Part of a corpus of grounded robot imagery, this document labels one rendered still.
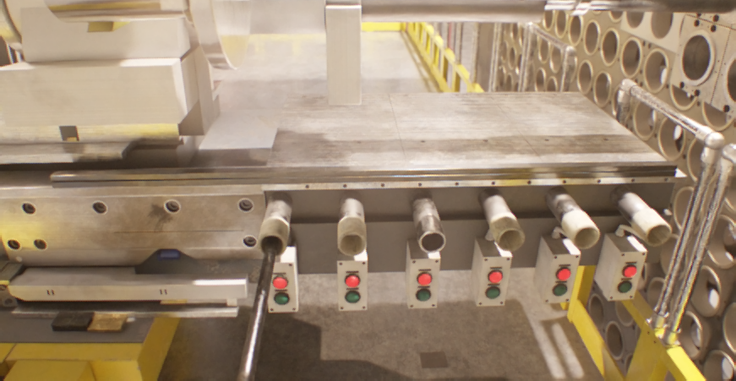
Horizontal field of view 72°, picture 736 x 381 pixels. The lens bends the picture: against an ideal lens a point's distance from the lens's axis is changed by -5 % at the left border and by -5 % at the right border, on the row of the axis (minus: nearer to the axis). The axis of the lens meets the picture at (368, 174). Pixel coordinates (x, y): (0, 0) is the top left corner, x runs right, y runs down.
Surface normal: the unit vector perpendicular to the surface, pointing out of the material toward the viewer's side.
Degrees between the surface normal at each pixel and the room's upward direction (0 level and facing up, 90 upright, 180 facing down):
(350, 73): 90
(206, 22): 116
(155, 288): 90
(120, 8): 134
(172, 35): 68
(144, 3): 126
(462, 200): 90
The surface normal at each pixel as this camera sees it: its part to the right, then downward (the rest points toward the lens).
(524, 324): 0.00, -0.90
